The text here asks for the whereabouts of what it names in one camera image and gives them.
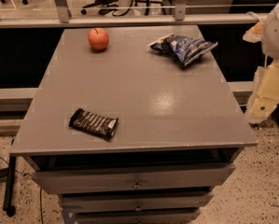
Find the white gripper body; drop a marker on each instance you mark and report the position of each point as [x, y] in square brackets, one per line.
[276, 34]

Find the blue chip bag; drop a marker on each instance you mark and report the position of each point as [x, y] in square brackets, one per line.
[182, 48]

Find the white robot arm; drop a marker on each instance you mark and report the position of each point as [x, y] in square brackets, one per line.
[267, 33]

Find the red apple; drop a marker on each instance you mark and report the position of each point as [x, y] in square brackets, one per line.
[98, 38]

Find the grey drawer cabinet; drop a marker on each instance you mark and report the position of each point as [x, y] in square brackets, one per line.
[167, 115]

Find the bottom grey drawer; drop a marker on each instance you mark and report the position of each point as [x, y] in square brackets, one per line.
[141, 217]

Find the grey drawer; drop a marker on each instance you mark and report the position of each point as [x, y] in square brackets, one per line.
[135, 202]
[135, 178]
[141, 217]

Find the black snack bar wrapper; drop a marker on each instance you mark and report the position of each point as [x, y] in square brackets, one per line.
[92, 123]

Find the middle grey drawer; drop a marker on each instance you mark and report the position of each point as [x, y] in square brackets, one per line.
[135, 202]

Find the top grey drawer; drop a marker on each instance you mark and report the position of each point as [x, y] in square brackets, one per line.
[135, 178]

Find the black stand leg with caster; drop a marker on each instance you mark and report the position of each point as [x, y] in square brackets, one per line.
[8, 207]

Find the metal window rail frame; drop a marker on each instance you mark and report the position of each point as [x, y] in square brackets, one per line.
[67, 13]

